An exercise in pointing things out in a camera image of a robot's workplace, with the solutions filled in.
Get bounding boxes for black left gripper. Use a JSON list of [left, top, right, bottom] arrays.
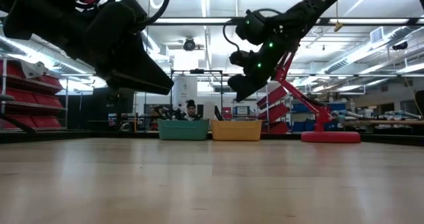
[[66, 21, 175, 96]]

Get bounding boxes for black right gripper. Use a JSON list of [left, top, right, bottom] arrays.
[[228, 34, 292, 102]]

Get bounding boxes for small red bin shelf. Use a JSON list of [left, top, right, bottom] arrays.
[[256, 86, 292, 135]]

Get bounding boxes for yellow plastic bin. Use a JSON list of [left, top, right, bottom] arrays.
[[211, 119, 263, 142]]

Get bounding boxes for blue storage bins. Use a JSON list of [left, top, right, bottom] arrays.
[[291, 101, 347, 133]]

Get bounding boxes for person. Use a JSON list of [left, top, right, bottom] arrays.
[[184, 99, 202, 121]]

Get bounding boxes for teal plastic bin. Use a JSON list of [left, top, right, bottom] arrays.
[[157, 118, 210, 141]]

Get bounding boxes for red desk lamp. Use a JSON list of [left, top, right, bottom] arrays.
[[274, 0, 362, 144]]

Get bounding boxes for large red bin shelf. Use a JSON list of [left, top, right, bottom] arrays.
[[0, 58, 67, 134]]

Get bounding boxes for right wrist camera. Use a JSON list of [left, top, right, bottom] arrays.
[[229, 49, 253, 66]]

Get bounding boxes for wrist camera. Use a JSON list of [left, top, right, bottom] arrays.
[[229, 49, 253, 66], [99, 0, 149, 32]]

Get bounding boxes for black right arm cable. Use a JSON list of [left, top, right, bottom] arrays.
[[222, 8, 282, 54]]

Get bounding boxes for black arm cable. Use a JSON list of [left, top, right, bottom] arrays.
[[222, 8, 282, 54], [89, 0, 172, 28]]

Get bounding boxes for round black ceiling camera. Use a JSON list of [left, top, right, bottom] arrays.
[[182, 37, 197, 52]]

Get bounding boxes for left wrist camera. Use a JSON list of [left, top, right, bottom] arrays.
[[99, 0, 149, 32]]

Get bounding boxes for black aluminium table frame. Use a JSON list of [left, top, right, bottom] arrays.
[[0, 130, 424, 144]]

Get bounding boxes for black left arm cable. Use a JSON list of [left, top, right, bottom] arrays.
[[89, 0, 172, 28]]

